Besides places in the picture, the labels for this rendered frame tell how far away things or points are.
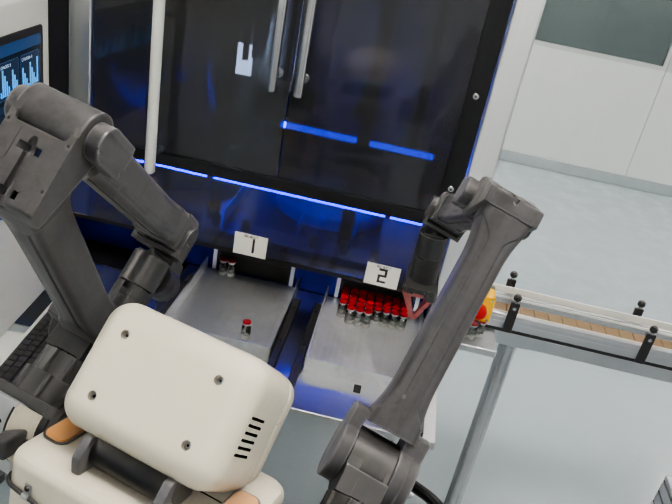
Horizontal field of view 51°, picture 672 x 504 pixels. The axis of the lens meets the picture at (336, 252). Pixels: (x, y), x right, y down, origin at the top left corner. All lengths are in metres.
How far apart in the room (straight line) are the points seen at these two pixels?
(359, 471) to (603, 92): 5.76
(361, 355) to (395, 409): 0.84
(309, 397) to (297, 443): 0.58
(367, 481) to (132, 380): 0.28
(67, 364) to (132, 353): 0.20
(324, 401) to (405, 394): 0.69
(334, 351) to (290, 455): 0.54
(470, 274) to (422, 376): 0.14
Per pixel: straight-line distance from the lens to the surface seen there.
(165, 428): 0.76
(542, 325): 1.94
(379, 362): 1.67
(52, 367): 0.98
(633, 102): 6.49
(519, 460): 2.96
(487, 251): 0.87
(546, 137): 6.45
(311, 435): 2.06
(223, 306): 1.77
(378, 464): 0.85
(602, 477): 3.07
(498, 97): 1.58
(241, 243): 1.77
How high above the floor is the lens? 1.84
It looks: 27 degrees down
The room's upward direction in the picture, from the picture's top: 11 degrees clockwise
